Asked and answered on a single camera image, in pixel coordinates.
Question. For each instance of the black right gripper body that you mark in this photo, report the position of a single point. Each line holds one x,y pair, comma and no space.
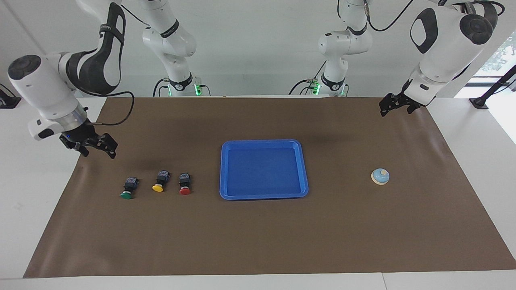
82,137

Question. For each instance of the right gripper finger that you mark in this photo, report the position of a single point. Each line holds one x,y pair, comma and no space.
109,145
83,150

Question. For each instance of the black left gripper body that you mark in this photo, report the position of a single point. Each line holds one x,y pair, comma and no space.
405,98

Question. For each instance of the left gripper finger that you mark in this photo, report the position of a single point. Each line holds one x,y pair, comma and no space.
387,102
412,108

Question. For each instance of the green push button switch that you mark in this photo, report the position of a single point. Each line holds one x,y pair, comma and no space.
129,187

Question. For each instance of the yellow push button switch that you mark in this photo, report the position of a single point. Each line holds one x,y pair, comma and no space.
160,181

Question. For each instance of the red push button switch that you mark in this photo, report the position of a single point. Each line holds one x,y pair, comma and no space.
185,185

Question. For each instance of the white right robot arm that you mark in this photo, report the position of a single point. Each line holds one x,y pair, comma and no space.
40,88

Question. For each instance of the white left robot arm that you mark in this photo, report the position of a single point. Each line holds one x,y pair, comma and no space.
439,60

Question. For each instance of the blue desk bell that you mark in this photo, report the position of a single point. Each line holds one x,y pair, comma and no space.
380,176

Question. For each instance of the blue plastic tray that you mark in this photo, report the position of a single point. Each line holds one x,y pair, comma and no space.
264,171

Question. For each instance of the black stand base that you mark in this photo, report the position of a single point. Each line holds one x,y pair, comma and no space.
6,100

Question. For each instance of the brown table mat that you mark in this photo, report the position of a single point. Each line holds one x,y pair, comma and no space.
262,233

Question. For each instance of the black camera stand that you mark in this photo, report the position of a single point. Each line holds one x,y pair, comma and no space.
494,86

